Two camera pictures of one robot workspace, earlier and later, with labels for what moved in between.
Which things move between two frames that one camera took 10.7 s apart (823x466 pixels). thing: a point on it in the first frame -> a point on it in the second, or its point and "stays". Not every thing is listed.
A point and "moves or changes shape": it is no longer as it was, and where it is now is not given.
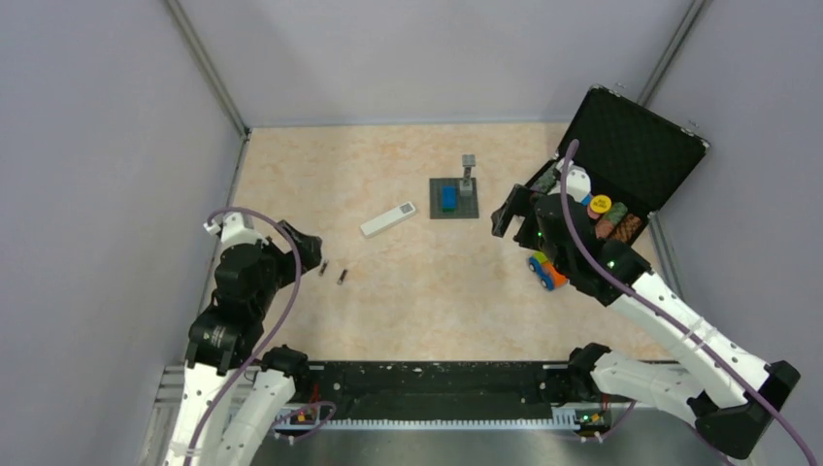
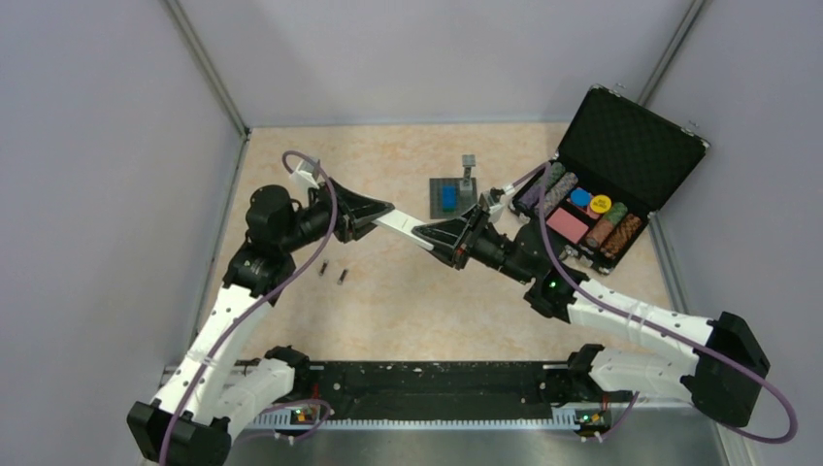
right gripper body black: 522,204 -> 481,243
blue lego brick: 449,196 stays
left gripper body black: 280,266 -> 318,214
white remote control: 378,224 moves or changes shape
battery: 342,277 stays
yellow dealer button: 601,203 stays
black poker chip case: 632,159 stays
